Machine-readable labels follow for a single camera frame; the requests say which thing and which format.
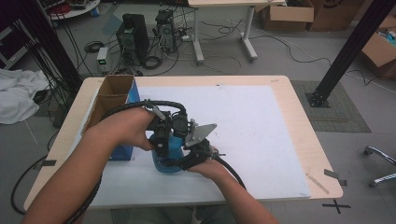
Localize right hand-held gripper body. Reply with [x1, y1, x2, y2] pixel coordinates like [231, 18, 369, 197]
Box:
[183, 138, 227, 166]

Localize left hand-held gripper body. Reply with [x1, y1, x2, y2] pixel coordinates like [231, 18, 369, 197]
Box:
[146, 106, 219, 148]

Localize blue bottle with white cap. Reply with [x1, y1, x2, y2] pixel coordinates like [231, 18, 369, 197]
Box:
[150, 132, 188, 175]

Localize person's right hand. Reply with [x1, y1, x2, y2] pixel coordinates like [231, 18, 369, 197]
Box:
[186, 158, 232, 181]

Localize person's left hand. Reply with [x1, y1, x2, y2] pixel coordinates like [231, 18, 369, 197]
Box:
[83, 106, 157, 152]

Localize white paper mat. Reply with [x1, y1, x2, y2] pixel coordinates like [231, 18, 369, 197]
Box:
[88, 84, 312, 209]

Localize person's jeans legs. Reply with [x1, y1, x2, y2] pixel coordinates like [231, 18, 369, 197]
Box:
[111, 204, 232, 224]

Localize grey computer tower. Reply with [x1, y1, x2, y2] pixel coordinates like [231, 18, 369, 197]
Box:
[154, 8, 177, 54]

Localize black computer tower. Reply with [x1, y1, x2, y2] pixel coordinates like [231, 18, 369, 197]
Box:
[115, 12, 151, 63]

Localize white power supply unit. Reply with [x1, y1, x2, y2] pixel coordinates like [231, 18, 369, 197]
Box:
[96, 46, 110, 74]

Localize grey tape strip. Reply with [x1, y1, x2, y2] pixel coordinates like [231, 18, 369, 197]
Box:
[323, 168, 347, 187]
[33, 159, 58, 171]

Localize white-legged wooden desk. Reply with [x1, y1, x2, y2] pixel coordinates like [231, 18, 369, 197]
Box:
[187, 0, 287, 63]

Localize white cloth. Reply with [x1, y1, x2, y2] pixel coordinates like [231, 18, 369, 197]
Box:
[0, 68, 50, 125]

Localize grey floor mat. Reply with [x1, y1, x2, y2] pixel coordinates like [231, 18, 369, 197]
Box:
[290, 79, 372, 134]

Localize open cardboard box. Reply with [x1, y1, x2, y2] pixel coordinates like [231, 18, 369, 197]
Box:
[261, 0, 316, 32]

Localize round white table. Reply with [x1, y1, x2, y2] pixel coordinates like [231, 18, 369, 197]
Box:
[46, 0, 101, 21]

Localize chrome chair leg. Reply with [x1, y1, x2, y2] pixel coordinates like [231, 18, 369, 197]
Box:
[363, 145, 396, 188]

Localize large brown cardboard box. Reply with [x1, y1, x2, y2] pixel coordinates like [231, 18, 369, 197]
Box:
[306, 0, 367, 32]

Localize cardboard box with blue contents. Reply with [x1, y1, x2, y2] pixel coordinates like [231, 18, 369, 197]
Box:
[361, 15, 396, 78]

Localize right black corrugated cable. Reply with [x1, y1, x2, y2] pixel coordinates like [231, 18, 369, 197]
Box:
[214, 155, 247, 190]

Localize coiled black cable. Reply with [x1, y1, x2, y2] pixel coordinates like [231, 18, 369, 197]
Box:
[141, 55, 163, 71]
[83, 40, 106, 54]

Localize black floor cable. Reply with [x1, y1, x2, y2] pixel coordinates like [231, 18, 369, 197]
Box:
[9, 153, 48, 216]

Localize black metal post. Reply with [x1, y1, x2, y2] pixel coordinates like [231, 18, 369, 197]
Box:
[304, 0, 396, 108]

